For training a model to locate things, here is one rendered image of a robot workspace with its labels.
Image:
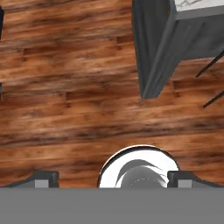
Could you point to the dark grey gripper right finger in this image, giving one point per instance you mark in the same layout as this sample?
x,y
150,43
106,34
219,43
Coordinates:
x,y
180,178

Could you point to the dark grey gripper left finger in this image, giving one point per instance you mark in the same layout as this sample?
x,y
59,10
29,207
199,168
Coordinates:
x,y
46,178

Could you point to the grey counter with marble top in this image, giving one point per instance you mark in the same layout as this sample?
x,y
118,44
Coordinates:
x,y
163,40

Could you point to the round white and black object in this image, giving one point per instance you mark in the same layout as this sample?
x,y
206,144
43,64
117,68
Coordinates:
x,y
140,163

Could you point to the black thin stool leg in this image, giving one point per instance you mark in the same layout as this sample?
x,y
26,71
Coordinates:
x,y
210,64
214,99

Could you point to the dark cabinet edge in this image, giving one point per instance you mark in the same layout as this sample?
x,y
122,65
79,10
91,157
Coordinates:
x,y
1,23

